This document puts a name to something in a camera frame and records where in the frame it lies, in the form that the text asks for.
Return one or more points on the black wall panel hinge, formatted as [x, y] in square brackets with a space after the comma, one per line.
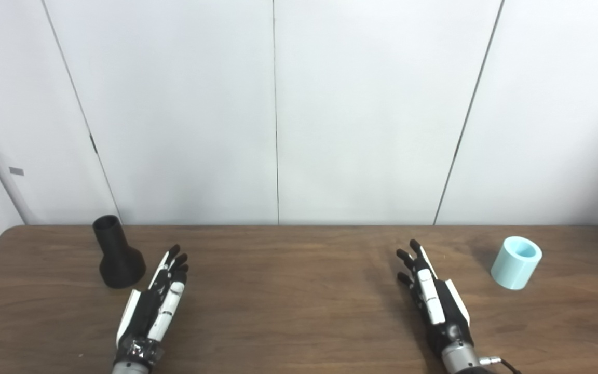
[93, 144]

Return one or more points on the black flared nozzle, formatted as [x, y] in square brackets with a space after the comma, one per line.
[117, 262]

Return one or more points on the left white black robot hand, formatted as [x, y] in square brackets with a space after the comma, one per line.
[146, 311]

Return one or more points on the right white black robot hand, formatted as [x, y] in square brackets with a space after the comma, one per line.
[442, 306]

